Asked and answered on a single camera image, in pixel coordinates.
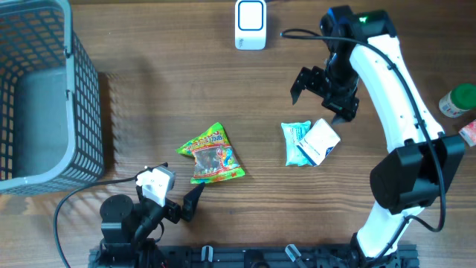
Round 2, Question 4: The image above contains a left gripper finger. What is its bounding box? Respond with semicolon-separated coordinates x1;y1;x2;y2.
144;162;168;172
181;182;205;222

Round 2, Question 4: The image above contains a white blue sachet pack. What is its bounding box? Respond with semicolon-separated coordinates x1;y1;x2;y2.
296;118;341;166

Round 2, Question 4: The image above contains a teal tissue pack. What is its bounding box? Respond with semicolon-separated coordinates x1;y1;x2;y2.
281;121;311;166

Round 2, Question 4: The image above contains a Haribo gummy candy bag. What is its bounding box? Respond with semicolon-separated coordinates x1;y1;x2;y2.
176;122;245;184

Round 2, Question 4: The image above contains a green lid jar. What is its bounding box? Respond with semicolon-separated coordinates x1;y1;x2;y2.
439;83;475;118

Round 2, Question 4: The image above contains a red pink candy box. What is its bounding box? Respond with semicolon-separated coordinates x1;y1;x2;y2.
459;120;476;147

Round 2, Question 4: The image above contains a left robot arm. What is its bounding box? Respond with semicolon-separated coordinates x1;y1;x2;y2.
88;163;205;268

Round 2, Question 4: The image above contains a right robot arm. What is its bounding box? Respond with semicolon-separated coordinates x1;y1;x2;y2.
282;5;465;267

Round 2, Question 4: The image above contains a white barcode scanner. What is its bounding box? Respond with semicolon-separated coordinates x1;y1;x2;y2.
234;0;267;51

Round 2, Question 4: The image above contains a grey plastic mesh basket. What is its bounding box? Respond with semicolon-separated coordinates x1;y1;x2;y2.
1;0;105;196

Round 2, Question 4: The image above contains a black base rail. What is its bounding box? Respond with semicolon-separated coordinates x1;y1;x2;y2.
88;243;420;268

